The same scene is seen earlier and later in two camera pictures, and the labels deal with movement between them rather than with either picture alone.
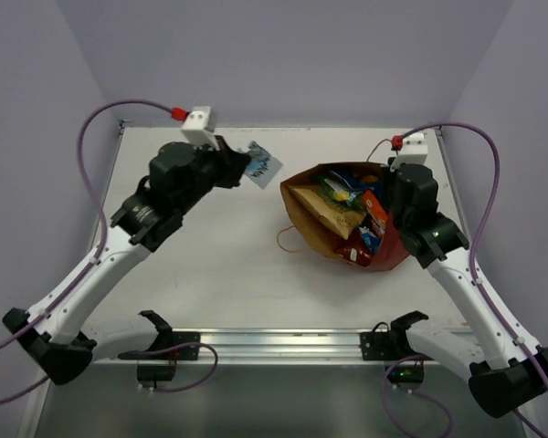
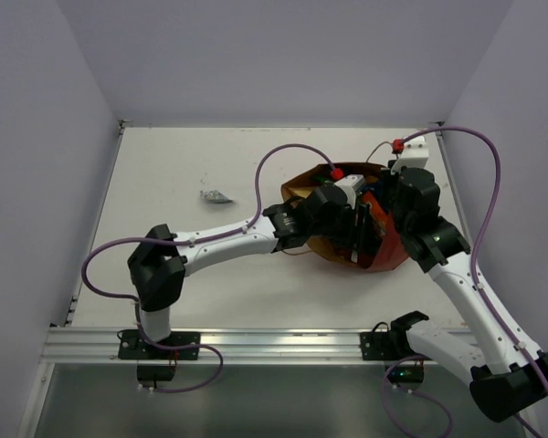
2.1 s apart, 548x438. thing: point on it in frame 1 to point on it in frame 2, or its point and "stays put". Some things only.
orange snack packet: (374, 211) stays put
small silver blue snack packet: (263, 167) to (214, 196)
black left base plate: (172, 346) stays put
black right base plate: (378, 345) stays put
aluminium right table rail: (452, 181) stays put
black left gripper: (231, 163) to (363, 224)
